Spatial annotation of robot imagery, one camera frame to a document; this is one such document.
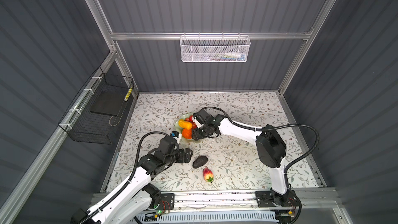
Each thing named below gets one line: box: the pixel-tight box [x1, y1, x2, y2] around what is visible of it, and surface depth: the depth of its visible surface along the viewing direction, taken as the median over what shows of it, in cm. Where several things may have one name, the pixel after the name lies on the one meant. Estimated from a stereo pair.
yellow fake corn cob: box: [178, 118, 193, 131], surface depth 91 cm
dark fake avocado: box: [192, 155, 209, 169], surface depth 84 cm
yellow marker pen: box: [123, 86, 133, 102], surface depth 82 cm
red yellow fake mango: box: [202, 165, 215, 184], surface depth 80 cm
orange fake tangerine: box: [181, 128, 193, 140], surface depth 93 cm
